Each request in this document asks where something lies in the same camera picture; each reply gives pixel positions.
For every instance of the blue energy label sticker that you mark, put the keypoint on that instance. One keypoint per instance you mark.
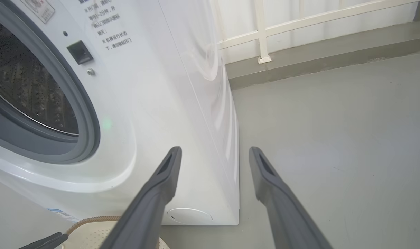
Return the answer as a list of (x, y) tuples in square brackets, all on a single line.
[(63, 215)]

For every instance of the round white filter cover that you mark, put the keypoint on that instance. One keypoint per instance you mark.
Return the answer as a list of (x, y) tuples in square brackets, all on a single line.
[(189, 216)]

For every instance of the white front-load washing machine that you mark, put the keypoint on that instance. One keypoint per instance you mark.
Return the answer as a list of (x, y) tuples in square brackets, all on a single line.
[(154, 103)]

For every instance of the black door latch socket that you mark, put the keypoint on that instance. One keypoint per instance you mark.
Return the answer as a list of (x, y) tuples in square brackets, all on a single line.
[(80, 52)]

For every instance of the grey warning label sticker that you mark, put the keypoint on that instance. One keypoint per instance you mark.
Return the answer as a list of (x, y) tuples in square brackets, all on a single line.
[(40, 8)]

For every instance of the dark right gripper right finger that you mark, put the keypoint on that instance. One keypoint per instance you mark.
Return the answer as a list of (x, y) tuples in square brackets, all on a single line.
[(282, 207)]

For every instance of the white perforated basket brown rim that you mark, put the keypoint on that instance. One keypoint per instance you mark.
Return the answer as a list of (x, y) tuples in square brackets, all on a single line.
[(92, 233)]

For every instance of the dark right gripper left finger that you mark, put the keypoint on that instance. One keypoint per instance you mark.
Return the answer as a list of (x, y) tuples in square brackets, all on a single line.
[(151, 207)]

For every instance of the steel washing machine drum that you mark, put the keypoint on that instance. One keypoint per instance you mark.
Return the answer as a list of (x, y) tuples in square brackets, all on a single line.
[(26, 90)]

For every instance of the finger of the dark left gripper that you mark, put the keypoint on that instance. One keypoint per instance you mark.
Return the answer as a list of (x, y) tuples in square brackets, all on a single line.
[(47, 242)]

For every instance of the white metal railing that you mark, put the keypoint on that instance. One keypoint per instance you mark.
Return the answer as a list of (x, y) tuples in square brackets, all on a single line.
[(261, 31)]

